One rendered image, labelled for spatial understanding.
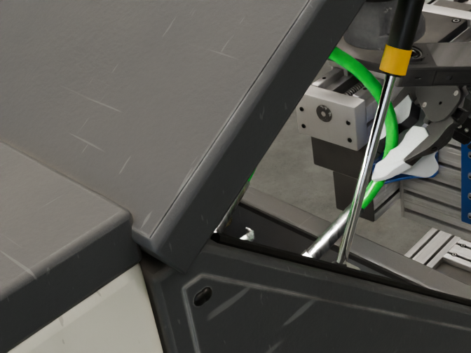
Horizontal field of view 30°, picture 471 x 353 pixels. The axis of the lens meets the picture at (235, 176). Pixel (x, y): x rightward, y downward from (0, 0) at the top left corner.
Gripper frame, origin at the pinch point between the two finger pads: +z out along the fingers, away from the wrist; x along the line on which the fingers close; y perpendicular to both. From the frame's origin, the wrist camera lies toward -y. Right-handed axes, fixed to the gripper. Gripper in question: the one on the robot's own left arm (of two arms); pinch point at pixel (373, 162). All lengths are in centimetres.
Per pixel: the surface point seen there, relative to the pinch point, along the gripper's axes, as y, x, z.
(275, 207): 15.6, 24.0, 28.5
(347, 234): -20.9, -25.7, -7.9
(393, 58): -25.5, -20.6, -19.7
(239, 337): -31.6, -36.2, -4.9
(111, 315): -42, -39, -7
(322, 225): 18.8, 17.3, 23.4
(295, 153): 125, 162, 103
